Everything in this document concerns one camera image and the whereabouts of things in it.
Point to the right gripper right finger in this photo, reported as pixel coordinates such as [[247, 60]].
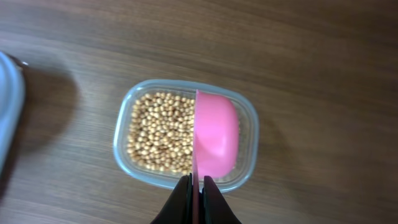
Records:
[[213, 207]]

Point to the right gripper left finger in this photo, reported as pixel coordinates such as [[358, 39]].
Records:
[[178, 207]]

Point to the pink measuring scoop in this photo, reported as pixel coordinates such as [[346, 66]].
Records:
[[215, 141]]

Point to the white bowl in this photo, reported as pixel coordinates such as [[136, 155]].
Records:
[[12, 101]]

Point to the clear plastic container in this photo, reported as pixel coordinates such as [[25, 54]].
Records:
[[248, 134]]

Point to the pile of soybeans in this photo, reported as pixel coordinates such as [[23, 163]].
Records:
[[161, 132]]

